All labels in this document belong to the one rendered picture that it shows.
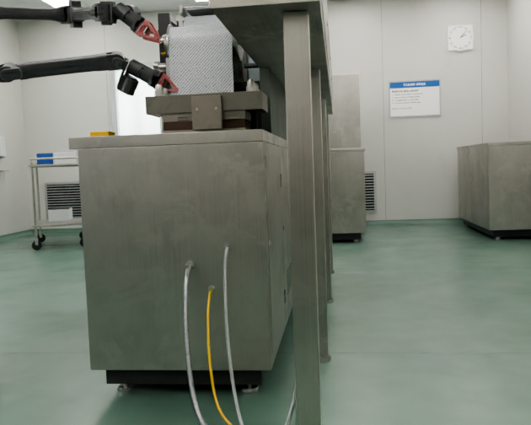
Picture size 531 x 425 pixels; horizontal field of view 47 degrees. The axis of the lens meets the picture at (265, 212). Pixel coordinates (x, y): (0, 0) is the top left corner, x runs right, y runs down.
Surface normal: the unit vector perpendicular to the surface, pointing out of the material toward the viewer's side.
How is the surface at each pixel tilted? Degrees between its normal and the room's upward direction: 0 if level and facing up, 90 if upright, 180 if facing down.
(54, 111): 90
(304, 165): 90
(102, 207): 90
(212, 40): 90
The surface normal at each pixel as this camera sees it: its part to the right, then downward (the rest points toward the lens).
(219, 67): -0.12, 0.07
